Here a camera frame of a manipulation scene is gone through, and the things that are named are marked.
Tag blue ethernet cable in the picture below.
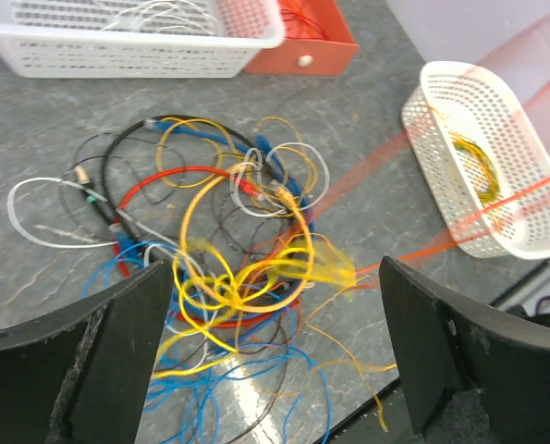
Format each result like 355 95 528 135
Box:
112 117 317 325

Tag thin red wire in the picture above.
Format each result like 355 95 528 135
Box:
281 0 326 41

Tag white wires in basket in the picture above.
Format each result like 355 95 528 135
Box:
101 0 223 33

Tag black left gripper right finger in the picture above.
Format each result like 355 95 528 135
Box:
379 256 550 443

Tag orange plastic tray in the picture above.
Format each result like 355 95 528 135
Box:
245 0 360 76

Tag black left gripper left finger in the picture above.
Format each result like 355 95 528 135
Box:
0 261 173 443

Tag thin light blue wire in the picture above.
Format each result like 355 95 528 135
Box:
80 240 336 444

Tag white perforated basket middle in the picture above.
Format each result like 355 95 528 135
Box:
0 1 285 79

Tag yellow green wire coil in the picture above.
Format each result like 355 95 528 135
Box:
449 131 502 204

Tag thin yellow wire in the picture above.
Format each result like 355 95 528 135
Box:
152 235 357 380

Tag thick black cable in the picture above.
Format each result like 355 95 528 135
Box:
59 114 285 246

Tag white perforated basket right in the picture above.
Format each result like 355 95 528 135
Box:
401 61 550 260

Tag white perforated basket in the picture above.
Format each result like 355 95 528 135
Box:
401 61 550 260
0 1 285 79

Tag thick yellow cable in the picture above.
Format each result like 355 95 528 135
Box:
179 174 315 314

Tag thick red cable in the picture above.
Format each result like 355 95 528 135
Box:
112 166 303 329

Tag thin amber wire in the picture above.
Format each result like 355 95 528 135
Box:
156 115 398 434

